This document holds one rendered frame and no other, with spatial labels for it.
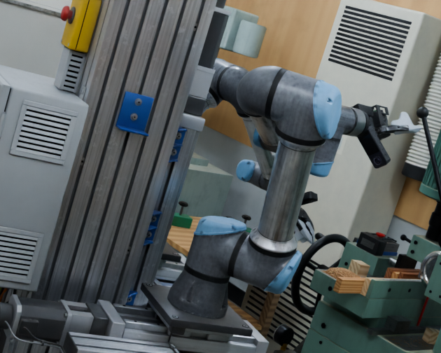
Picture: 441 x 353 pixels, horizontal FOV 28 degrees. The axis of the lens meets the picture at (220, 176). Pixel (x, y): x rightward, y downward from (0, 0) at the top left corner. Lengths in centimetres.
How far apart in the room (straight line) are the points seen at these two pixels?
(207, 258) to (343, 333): 65
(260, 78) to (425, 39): 227
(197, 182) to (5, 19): 138
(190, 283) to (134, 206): 24
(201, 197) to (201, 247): 270
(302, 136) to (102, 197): 54
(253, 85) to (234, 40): 271
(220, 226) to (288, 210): 18
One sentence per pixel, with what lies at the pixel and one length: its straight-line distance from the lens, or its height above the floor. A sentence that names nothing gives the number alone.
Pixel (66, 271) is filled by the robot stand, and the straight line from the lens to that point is 220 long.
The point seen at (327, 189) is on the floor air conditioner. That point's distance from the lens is 425.
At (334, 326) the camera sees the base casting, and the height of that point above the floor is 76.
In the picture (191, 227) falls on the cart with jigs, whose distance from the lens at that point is 421.
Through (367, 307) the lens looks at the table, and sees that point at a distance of 249.
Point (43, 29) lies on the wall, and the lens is 513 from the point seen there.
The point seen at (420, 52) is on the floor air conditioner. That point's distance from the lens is 412.
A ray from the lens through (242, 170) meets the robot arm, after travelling 298.
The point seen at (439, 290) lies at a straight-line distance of 245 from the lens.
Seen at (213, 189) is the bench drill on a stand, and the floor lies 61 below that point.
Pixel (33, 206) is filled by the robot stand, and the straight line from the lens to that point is 207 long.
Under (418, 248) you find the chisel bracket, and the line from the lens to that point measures 269.
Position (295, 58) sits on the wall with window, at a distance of 494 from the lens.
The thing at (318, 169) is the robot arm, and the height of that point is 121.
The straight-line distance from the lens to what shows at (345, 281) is 243.
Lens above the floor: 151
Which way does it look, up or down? 10 degrees down
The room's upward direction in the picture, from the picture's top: 17 degrees clockwise
